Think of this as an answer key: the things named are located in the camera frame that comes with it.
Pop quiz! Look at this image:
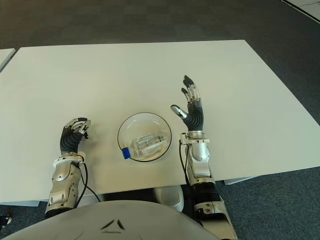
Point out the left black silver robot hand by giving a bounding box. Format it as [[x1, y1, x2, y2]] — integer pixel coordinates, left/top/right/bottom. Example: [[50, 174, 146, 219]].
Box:
[[59, 116, 92, 154]]

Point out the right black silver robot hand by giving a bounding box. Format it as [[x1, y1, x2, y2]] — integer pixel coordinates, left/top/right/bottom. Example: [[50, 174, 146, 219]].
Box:
[[170, 74, 206, 132]]

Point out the clear water bottle blue cap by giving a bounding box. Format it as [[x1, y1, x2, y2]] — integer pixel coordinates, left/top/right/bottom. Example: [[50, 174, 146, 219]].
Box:
[[121, 134, 169, 161]]

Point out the white plate black rim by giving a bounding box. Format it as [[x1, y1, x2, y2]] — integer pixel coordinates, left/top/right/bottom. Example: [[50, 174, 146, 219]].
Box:
[[117, 111, 173, 164]]

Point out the grey robot torso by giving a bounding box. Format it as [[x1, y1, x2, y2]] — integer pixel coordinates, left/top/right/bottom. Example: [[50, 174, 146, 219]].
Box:
[[0, 200, 213, 240]]

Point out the black stand with caster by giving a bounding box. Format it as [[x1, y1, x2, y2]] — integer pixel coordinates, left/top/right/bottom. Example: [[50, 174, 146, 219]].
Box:
[[0, 212, 13, 230]]

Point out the neighbouring white table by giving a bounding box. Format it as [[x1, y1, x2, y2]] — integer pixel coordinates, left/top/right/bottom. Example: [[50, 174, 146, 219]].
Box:
[[0, 48, 16, 73]]

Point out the white board with black edge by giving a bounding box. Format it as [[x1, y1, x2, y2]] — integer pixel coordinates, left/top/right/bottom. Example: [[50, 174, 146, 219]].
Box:
[[281, 0, 320, 20]]

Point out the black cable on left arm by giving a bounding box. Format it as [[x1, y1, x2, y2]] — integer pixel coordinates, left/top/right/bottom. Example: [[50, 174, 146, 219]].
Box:
[[74, 156, 102, 204]]

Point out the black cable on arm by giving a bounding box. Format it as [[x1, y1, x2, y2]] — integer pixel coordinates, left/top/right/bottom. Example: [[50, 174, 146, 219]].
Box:
[[74, 156, 102, 204], [177, 139, 199, 215]]

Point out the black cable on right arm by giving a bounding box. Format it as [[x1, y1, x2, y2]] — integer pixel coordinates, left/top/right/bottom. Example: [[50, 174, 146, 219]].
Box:
[[177, 139, 199, 215]]

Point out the white round table pedestal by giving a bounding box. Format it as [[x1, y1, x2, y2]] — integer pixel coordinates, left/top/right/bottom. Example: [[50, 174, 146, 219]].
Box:
[[153, 186, 186, 213]]

